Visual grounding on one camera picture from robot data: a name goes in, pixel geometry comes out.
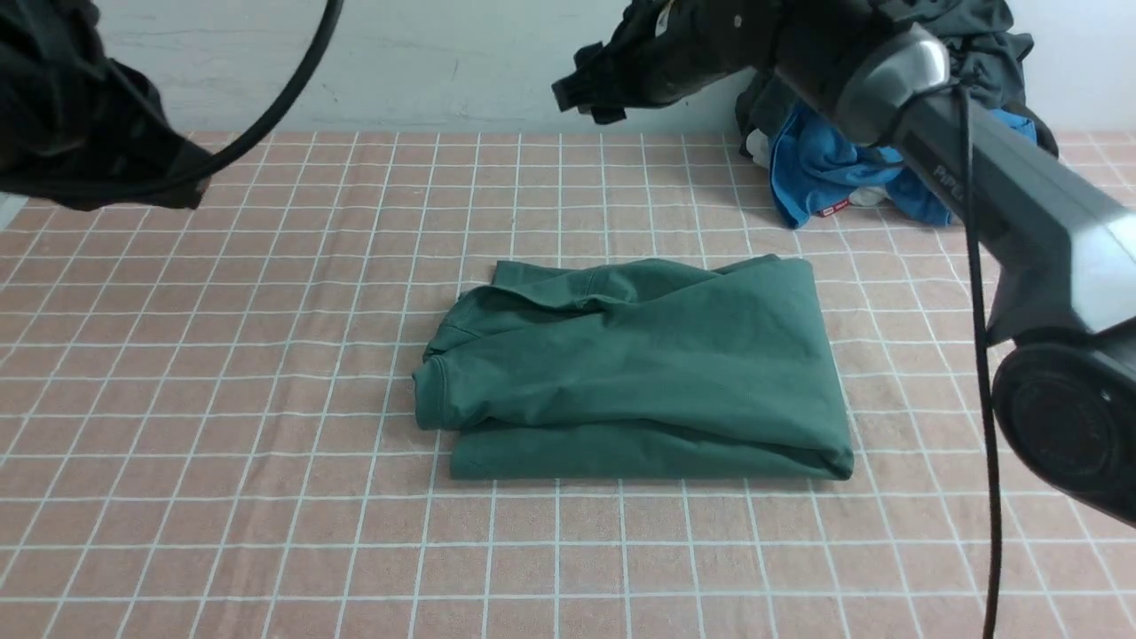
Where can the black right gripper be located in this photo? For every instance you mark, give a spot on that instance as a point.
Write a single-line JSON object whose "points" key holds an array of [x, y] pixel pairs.
{"points": [[664, 51]]}

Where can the green long sleeve shirt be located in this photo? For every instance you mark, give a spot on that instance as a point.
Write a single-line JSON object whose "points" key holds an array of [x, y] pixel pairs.
{"points": [[646, 370]]}

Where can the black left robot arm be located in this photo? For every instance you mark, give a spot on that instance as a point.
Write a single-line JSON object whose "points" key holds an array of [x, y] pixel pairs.
{"points": [[79, 126]]}

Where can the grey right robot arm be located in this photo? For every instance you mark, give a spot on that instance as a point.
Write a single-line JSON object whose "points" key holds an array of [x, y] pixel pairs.
{"points": [[1050, 255]]}

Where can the blue crumpled garment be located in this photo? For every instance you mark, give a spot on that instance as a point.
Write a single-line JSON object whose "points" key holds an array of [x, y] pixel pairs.
{"points": [[814, 171]]}

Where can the dark grey crumpled garment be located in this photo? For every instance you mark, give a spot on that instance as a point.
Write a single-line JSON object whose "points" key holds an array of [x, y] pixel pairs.
{"points": [[985, 55]]}

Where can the pink checkered tablecloth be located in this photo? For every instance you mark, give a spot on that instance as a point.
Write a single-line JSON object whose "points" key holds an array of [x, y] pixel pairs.
{"points": [[207, 417]]}

